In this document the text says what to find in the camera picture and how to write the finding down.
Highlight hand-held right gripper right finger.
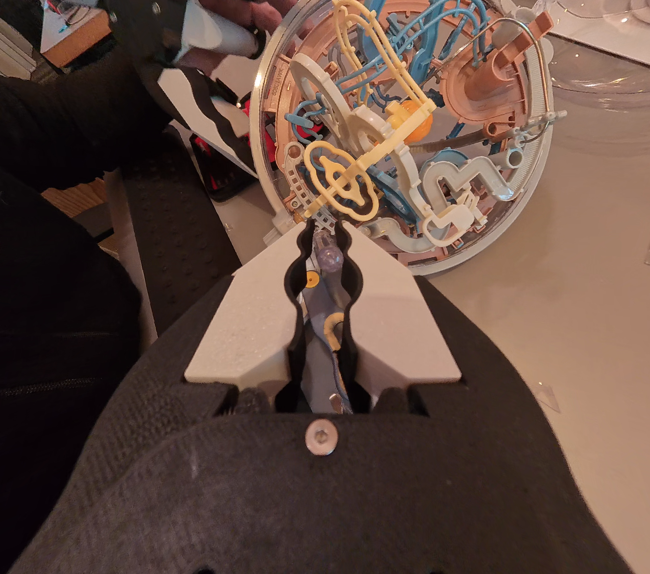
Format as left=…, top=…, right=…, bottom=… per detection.
left=339, top=221, right=464, bottom=413

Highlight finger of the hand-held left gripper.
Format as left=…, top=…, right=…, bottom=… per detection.
left=157, top=67, right=260, bottom=179

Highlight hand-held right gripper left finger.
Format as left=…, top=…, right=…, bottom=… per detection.
left=183, top=223, right=312, bottom=413

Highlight clear-handled screwdriver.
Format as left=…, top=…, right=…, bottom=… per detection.
left=313, top=224, right=343, bottom=276

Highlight marble maze ball toy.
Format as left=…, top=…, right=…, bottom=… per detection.
left=249, top=0, right=568, bottom=279

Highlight person's left forearm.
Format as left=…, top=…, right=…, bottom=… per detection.
left=0, top=59, right=176, bottom=191

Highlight person's left hand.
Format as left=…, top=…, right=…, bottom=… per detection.
left=192, top=0, right=302, bottom=35

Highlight red tool case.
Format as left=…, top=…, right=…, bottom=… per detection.
left=189, top=94, right=261, bottom=202

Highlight grey orange scissors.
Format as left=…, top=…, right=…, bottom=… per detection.
left=300, top=269, right=357, bottom=416

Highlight wooden-edged table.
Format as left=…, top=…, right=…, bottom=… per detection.
left=40, top=0, right=111, bottom=68

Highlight black dimpled mat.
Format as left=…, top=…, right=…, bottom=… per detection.
left=118, top=127, right=243, bottom=337

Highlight person's torso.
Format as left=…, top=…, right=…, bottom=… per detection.
left=0, top=168, right=148, bottom=574

